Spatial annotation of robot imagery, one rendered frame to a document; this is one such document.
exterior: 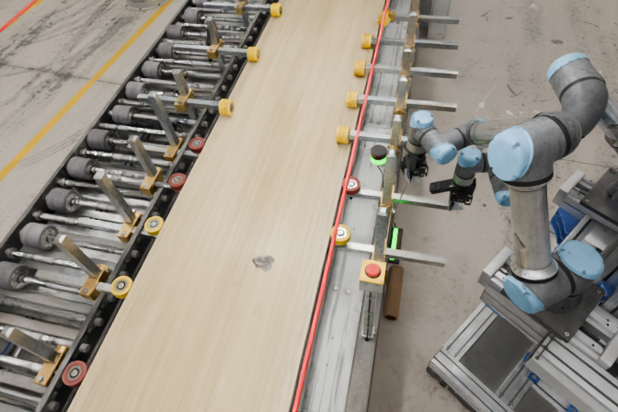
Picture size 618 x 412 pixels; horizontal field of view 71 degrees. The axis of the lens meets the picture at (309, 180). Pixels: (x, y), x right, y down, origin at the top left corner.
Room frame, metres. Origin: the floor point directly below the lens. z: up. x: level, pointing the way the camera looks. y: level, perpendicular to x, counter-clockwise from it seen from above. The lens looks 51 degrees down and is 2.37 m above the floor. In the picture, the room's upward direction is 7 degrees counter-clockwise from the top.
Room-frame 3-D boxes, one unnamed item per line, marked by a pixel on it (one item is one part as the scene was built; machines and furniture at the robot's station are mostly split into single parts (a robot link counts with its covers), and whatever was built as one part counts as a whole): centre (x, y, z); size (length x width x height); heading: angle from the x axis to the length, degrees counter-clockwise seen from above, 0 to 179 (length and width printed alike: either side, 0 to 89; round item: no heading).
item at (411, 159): (1.01, -0.40, 1.15); 0.09 x 0.08 x 0.12; 1
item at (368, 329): (0.56, -0.15, 0.93); 0.05 x 0.04 x 0.45; 161
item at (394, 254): (0.83, -0.29, 0.80); 0.43 x 0.03 x 0.04; 71
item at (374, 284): (0.56, -0.15, 1.18); 0.07 x 0.07 x 0.08; 71
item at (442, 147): (0.93, -0.45, 1.31); 0.11 x 0.11 x 0.08; 19
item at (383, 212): (0.81, -0.23, 0.92); 0.03 x 0.03 x 0.48; 71
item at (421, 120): (1.02, -0.40, 1.31); 0.09 x 0.08 x 0.11; 19
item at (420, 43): (2.02, -0.66, 0.95); 0.50 x 0.04 x 0.04; 71
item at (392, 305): (0.99, -0.40, 0.04); 0.30 x 0.08 x 0.08; 161
